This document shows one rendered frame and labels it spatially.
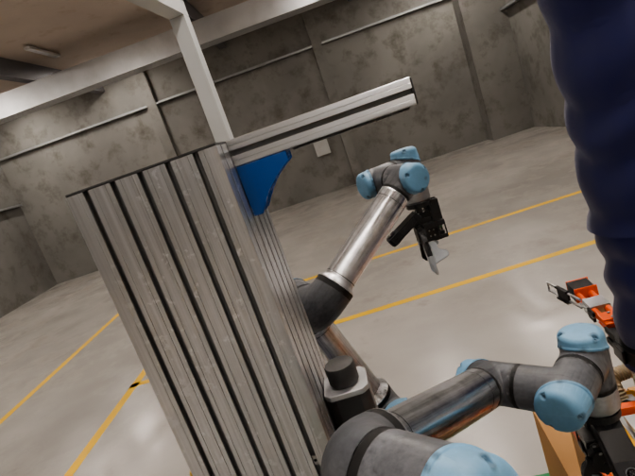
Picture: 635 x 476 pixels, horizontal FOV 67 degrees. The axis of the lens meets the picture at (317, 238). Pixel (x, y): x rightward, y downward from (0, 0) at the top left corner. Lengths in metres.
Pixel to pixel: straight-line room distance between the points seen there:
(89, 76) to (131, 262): 11.65
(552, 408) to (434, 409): 0.20
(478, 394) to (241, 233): 0.45
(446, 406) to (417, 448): 0.22
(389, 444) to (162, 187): 0.48
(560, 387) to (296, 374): 0.41
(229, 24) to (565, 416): 11.14
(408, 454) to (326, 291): 0.60
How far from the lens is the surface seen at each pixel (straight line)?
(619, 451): 1.01
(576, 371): 0.89
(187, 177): 0.76
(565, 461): 2.21
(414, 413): 0.71
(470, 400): 0.81
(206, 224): 0.76
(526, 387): 0.88
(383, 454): 0.55
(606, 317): 1.70
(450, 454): 0.53
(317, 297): 1.09
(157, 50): 11.90
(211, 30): 11.65
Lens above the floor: 2.00
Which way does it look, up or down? 12 degrees down
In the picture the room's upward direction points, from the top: 19 degrees counter-clockwise
